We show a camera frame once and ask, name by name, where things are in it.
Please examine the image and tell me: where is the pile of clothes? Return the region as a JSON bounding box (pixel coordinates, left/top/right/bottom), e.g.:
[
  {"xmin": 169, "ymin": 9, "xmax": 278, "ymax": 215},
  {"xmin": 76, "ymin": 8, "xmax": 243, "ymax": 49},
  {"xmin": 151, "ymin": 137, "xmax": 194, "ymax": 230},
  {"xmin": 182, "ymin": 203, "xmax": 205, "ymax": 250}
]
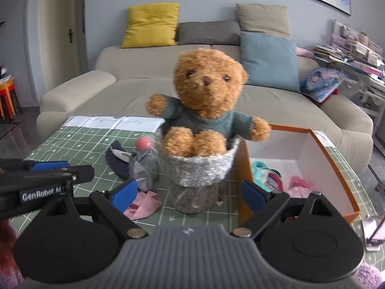
[{"xmin": 251, "ymin": 161, "xmax": 285, "ymax": 192}]

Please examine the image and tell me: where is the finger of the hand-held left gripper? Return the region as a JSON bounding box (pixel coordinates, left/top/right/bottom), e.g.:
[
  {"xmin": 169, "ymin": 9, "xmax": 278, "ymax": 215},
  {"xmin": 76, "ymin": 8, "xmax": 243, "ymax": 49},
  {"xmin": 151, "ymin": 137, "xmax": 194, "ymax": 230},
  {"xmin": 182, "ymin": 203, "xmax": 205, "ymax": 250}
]
[
  {"xmin": 0, "ymin": 158, "xmax": 71, "ymax": 172},
  {"xmin": 0, "ymin": 165, "xmax": 95, "ymax": 187}
]

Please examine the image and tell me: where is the cream door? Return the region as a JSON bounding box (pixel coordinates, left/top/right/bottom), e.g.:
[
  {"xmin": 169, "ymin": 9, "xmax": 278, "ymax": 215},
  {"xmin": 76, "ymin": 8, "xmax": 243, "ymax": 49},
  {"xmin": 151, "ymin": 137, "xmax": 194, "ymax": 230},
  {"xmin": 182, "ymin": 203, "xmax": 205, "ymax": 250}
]
[{"xmin": 38, "ymin": 0, "xmax": 88, "ymax": 77}]

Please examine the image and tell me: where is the orange plastic stool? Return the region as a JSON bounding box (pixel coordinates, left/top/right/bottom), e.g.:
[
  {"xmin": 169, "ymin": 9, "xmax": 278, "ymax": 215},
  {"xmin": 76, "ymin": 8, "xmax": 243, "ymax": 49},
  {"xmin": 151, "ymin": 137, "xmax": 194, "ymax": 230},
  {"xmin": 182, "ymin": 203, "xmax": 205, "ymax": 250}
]
[{"xmin": 0, "ymin": 76, "xmax": 22, "ymax": 121}]

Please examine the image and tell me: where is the beige pillow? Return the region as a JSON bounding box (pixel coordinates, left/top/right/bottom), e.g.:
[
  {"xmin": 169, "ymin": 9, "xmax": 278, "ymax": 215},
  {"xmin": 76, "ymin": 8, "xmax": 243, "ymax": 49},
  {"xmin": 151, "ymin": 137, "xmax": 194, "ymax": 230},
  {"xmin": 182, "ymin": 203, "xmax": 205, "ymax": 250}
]
[{"xmin": 235, "ymin": 3, "xmax": 292, "ymax": 40}]

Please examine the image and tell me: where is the navy cloth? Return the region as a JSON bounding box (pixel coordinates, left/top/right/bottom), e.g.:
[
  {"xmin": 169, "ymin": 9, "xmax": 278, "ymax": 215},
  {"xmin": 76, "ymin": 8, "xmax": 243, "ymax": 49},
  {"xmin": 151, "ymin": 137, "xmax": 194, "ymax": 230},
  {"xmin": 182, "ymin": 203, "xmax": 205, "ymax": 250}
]
[{"xmin": 105, "ymin": 140, "xmax": 133, "ymax": 180}]

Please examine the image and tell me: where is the blue printed pillow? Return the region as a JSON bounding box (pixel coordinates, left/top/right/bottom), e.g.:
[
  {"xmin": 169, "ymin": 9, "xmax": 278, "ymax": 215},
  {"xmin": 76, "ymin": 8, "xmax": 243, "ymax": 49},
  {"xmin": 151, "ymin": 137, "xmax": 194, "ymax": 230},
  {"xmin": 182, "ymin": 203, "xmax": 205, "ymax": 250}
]
[{"xmin": 300, "ymin": 67, "xmax": 347, "ymax": 103}]

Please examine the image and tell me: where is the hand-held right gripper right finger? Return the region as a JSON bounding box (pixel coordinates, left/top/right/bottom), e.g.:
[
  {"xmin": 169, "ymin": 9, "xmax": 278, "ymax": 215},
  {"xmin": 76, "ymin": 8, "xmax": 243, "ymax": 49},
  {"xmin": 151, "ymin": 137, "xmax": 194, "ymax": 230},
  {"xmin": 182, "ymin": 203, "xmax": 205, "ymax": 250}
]
[{"xmin": 230, "ymin": 180, "xmax": 347, "ymax": 238}]

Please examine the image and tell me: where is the smartphone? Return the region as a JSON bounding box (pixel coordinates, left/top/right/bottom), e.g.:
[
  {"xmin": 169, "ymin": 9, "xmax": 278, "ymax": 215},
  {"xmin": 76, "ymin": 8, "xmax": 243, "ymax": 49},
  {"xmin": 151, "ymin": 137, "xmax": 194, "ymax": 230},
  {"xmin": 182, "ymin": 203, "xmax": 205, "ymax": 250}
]
[{"xmin": 362, "ymin": 215, "xmax": 385, "ymax": 252}]

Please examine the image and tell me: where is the pink drawstring pouch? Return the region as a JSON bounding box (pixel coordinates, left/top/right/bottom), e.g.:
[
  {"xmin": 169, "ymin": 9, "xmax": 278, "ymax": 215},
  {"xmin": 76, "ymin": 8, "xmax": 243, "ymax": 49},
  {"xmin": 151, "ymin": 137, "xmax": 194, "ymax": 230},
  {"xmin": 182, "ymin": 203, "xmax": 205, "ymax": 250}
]
[{"xmin": 288, "ymin": 176, "xmax": 320, "ymax": 199}]

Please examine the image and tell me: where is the purple fleece clothing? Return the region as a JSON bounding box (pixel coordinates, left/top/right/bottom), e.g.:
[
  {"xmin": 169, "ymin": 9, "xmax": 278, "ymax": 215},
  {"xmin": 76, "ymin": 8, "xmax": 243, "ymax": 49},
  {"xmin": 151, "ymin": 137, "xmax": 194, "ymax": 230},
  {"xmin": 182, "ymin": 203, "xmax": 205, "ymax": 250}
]
[{"xmin": 357, "ymin": 263, "xmax": 383, "ymax": 289}]

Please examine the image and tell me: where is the light blue pillow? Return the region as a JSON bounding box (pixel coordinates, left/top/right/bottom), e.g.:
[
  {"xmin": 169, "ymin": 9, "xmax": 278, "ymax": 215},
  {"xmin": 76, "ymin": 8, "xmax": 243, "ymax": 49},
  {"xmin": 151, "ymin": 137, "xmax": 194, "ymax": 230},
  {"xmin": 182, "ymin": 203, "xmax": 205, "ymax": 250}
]
[{"xmin": 240, "ymin": 31, "xmax": 302, "ymax": 93}]

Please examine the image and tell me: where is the grey houndstooth pillow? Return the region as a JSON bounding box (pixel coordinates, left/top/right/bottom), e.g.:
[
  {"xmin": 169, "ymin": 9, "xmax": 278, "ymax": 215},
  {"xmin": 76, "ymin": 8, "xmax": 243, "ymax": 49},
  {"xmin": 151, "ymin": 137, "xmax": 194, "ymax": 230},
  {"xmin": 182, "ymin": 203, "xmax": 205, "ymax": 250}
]
[{"xmin": 177, "ymin": 20, "xmax": 242, "ymax": 46}]

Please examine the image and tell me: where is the orange cardboard box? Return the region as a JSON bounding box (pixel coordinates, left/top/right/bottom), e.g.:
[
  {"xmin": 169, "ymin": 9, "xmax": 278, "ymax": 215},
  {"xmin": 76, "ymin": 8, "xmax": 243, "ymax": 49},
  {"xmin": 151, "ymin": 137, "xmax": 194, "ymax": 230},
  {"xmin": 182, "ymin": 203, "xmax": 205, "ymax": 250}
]
[{"xmin": 234, "ymin": 124, "xmax": 361, "ymax": 227}]

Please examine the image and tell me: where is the pink cloth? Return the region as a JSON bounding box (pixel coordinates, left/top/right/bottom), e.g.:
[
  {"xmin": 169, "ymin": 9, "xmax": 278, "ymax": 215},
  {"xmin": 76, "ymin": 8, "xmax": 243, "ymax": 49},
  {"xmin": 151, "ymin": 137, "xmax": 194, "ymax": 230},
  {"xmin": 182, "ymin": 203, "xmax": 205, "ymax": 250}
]
[{"xmin": 123, "ymin": 190, "xmax": 162, "ymax": 220}]

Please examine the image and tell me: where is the grey cloth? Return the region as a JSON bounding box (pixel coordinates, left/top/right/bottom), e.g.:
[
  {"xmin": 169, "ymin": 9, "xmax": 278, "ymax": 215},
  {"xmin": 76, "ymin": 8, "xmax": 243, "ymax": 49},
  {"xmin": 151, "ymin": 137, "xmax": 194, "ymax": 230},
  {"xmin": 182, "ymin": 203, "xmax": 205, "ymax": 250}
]
[{"xmin": 128, "ymin": 149, "xmax": 160, "ymax": 193}]

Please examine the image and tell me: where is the yellow pillow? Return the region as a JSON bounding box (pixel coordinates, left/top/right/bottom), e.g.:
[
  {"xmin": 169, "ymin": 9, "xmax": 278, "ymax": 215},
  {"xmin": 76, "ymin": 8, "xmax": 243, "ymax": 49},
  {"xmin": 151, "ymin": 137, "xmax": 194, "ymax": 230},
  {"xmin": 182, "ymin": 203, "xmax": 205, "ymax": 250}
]
[{"xmin": 121, "ymin": 2, "xmax": 180, "ymax": 49}]

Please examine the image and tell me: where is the grey woven basket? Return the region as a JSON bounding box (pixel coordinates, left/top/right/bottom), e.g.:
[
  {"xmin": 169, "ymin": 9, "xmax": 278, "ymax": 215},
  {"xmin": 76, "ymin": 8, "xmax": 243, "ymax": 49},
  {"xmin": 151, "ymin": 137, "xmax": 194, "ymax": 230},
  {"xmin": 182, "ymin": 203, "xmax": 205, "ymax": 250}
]
[{"xmin": 154, "ymin": 126, "xmax": 241, "ymax": 214}]

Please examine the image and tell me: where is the green checkered tablecloth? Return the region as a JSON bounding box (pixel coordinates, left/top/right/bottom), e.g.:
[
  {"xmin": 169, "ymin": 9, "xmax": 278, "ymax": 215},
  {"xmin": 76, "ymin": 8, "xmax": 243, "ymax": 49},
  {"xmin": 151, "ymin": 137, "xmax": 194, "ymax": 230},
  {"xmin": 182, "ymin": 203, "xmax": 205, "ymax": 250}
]
[{"xmin": 23, "ymin": 116, "xmax": 377, "ymax": 249}]

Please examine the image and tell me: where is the pink makeup sponge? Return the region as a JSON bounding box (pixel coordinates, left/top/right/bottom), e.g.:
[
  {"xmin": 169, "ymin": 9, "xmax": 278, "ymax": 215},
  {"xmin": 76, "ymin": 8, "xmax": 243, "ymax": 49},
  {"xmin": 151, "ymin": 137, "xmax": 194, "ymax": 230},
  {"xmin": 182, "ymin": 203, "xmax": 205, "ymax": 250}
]
[{"xmin": 135, "ymin": 137, "xmax": 156, "ymax": 151}]

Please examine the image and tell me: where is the brown teddy bear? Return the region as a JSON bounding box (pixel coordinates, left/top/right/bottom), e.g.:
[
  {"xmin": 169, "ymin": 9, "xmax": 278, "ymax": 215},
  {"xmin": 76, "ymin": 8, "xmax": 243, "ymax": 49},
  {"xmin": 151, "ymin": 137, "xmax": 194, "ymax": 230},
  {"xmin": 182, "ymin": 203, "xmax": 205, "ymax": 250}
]
[{"xmin": 146, "ymin": 48, "xmax": 272, "ymax": 159}]

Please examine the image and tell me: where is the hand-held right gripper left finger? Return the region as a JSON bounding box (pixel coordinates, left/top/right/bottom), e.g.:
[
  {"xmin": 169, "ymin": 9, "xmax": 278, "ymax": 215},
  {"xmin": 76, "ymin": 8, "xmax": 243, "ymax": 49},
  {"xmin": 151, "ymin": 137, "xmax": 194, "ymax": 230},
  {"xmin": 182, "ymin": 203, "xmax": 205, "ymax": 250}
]
[{"xmin": 38, "ymin": 178, "xmax": 148, "ymax": 238}]

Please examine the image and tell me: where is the beige sofa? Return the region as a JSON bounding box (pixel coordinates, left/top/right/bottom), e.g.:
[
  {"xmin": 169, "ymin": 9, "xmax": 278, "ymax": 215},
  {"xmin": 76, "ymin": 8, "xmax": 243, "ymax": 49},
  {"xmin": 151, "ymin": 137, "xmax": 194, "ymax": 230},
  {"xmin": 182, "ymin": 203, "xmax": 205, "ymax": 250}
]
[{"xmin": 36, "ymin": 44, "xmax": 374, "ymax": 173}]

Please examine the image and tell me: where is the person's left forearm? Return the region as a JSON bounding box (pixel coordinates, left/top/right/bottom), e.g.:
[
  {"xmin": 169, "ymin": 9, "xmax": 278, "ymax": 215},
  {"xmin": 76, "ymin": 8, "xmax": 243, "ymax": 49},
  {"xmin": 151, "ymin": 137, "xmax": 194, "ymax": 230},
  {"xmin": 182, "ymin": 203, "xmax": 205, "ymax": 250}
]
[{"xmin": 0, "ymin": 219, "xmax": 25, "ymax": 286}]

